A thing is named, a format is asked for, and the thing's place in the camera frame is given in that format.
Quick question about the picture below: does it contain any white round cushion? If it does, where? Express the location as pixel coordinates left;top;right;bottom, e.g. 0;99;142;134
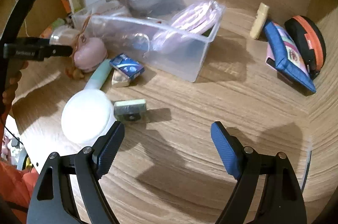
61;89;116;147

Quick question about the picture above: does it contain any orange sleeve forearm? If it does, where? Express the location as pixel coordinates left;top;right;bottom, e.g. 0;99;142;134
0;117;40;224

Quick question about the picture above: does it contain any left hand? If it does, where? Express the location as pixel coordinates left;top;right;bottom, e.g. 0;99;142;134
2;61;29;109

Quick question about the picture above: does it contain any green orange wipes pack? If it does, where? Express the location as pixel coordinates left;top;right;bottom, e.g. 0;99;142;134
40;18;65;38

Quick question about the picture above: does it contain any pink round case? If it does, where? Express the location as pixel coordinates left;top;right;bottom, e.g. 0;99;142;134
73;36;108;73

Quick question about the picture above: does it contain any teal tube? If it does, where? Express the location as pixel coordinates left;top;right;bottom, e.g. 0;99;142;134
84;59;112;89

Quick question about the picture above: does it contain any orange packet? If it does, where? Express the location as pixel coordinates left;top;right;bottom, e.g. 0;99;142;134
61;0;72;14

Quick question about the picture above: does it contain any small beige eraser pack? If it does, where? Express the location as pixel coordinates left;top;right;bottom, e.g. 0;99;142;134
111;69;130;88

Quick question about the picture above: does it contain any blue card box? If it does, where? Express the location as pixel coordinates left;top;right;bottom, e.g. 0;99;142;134
109;53;145;81

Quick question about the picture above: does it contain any small grey green box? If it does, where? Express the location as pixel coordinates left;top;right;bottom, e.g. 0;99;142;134
113;99;147;122

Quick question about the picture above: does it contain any clear plastic storage bin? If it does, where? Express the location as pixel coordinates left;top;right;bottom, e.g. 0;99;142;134
72;0;226;82

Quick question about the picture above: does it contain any blue patchwork pencil case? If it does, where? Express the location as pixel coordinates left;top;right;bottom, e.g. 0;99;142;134
263;20;316;93

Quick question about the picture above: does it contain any black orange zip case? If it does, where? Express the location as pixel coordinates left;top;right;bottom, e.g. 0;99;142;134
284;15;327;79

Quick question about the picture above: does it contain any cream lotion bottle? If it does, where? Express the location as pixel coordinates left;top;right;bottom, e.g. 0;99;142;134
249;2;269;40

